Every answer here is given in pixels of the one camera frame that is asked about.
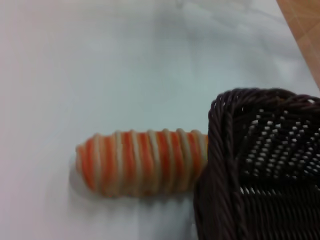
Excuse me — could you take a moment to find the orange striped bread roll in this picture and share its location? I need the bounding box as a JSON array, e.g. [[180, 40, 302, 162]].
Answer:
[[75, 127, 210, 198]]

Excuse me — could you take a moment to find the dark brown wicker basket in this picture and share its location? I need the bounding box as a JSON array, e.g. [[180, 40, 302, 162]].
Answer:
[[193, 87, 320, 240]]

